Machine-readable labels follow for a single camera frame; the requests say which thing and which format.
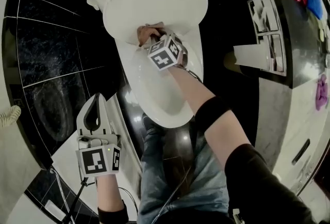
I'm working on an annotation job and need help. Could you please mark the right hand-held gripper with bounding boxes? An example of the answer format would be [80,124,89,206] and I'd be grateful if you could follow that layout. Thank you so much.
[147,34,189,72]

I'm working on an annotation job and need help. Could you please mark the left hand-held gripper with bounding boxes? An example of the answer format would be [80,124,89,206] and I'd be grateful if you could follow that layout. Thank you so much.
[75,92,121,177]

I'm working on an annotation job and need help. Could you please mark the brown cloth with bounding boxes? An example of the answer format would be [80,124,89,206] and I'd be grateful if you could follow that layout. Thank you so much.
[136,21,166,50]

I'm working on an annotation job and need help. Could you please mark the person's left forearm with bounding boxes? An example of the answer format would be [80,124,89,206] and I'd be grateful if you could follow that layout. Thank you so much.
[95,174,126,224]

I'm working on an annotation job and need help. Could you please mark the person's right forearm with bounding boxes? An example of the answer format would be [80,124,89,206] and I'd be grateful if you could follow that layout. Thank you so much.
[169,65,253,173]

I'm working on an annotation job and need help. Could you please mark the white toilet paper sheet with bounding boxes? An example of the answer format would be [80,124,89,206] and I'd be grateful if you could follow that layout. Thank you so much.
[233,43,272,72]

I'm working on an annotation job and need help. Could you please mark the white toilet flush lever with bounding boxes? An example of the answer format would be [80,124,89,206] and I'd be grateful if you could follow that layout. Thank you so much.
[86,0,101,11]

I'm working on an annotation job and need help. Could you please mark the chrome toilet paper holder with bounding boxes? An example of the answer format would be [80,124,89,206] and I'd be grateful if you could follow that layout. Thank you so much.
[247,0,288,76]

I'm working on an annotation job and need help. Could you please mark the white bathtub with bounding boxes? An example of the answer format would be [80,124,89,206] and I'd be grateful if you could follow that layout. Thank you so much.
[51,95,143,224]

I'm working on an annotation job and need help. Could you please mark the black shoe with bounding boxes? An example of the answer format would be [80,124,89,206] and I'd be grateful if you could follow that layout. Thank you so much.
[141,112,157,132]

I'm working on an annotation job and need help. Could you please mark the beige waste bin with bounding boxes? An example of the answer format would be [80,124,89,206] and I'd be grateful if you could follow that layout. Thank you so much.
[223,51,258,77]

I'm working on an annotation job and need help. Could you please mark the black elastic armband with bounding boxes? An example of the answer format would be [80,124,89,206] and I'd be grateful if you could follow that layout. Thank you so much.
[194,96,232,136]
[97,203,129,224]

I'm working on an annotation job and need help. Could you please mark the chrome grab bar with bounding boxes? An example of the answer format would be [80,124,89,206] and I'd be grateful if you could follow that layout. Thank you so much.
[49,168,72,220]

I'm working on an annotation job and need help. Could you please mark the black tripod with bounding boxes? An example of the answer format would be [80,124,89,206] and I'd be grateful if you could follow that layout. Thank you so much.
[58,176,96,224]

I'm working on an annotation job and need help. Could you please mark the person's legs in blue jeans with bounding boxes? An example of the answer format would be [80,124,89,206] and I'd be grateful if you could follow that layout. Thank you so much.
[137,114,230,224]

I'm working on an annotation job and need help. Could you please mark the white rectangular soap dish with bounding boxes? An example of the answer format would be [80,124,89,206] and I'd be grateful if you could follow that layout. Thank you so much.
[45,200,67,221]

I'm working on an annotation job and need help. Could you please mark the purple cloth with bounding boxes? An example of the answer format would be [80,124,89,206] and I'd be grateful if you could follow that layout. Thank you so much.
[315,74,329,111]

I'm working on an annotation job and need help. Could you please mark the black smartphone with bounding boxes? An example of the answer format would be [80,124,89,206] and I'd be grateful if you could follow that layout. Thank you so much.
[291,139,311,166]

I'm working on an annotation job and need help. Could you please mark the person's black jacket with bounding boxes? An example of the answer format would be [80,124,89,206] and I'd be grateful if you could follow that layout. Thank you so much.
[224,143,319,224]

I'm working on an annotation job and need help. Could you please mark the beige wall telephone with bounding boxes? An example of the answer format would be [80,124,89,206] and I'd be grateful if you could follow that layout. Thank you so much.
[0,105,22,128]

